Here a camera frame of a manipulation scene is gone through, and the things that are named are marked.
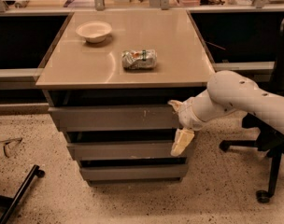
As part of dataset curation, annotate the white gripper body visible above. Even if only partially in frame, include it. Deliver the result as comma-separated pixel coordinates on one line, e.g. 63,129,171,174
177,97,205,131

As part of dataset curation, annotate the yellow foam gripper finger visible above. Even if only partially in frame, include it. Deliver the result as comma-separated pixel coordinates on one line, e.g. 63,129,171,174
168,100,182,113
171,128,194,157

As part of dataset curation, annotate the grey top drawer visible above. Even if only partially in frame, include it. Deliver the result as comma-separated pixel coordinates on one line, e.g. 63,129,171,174
49,105,179,132

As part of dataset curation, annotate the grey drawer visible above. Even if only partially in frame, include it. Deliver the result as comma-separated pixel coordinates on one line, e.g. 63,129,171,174
49,105,179,132
80,164,188,181
66,139,197,161

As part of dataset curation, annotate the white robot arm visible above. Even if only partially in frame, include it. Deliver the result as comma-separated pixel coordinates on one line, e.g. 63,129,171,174
168,71,284,156

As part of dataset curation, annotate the grey middle drawer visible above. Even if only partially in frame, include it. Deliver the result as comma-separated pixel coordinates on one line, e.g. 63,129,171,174
66,139,197,161

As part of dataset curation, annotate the grey drawer cabinet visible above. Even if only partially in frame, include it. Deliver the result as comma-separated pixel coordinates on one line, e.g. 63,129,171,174
36,9,214,185

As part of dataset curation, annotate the grey bottom drawer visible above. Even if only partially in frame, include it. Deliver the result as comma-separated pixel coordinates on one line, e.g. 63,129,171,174
80,164,188,181

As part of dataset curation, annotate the crushed silver can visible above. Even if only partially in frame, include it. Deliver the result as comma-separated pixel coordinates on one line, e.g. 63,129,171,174
121,49,157,70

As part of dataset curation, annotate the black office chair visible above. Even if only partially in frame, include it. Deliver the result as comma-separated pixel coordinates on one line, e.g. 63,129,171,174
220,19,284,203

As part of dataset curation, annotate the white bowl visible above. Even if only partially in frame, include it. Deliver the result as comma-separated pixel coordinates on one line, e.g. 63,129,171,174
76,21,112,44

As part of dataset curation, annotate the black chair base leg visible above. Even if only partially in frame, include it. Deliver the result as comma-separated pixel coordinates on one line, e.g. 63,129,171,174
0,165,45,224

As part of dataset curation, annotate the thin cable on floor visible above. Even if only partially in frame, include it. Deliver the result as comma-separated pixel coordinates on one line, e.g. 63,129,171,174
0,136,23,159

